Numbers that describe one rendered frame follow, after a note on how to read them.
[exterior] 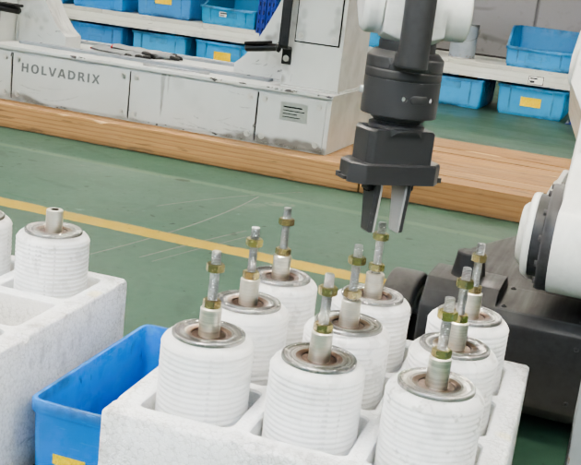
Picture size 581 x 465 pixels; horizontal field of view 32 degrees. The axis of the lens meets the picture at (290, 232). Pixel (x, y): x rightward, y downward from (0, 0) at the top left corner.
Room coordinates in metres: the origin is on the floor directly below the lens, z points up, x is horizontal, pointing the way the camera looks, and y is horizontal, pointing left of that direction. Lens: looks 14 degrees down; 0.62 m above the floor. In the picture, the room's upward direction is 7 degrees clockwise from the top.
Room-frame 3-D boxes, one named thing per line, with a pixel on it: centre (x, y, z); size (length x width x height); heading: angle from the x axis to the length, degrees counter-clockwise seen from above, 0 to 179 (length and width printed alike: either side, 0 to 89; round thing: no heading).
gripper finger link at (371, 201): (1.16, -0.09, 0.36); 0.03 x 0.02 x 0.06; 25
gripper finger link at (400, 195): (1.18, -0.13, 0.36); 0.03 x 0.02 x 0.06; 25
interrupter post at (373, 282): (1.17, -0.11, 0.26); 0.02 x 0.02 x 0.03
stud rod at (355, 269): (1.06, -0.08, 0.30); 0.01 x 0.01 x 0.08
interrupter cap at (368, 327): (1.06, -0.08, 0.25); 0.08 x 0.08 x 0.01
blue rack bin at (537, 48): (5.75, -1.28, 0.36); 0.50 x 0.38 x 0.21; 162
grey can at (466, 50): (5.81, -0.84, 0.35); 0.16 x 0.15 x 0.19; 72
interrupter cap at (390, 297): (1.17, -0.11, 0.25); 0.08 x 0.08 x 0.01
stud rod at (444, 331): (0.91, -0.16, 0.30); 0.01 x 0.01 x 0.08
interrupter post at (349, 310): (1.06, -0.08, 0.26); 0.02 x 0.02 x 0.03
